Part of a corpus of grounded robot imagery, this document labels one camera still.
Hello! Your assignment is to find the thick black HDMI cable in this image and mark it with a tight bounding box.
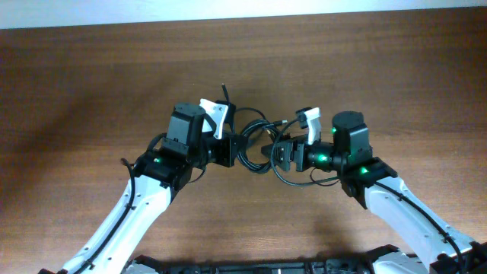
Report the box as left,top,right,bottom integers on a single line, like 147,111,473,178
235,118,281,174

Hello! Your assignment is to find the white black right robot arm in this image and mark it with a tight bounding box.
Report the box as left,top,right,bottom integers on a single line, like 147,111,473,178
261,108,486,273

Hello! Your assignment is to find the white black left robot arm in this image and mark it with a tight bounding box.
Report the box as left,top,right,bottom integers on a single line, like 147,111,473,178
60,99,245,273

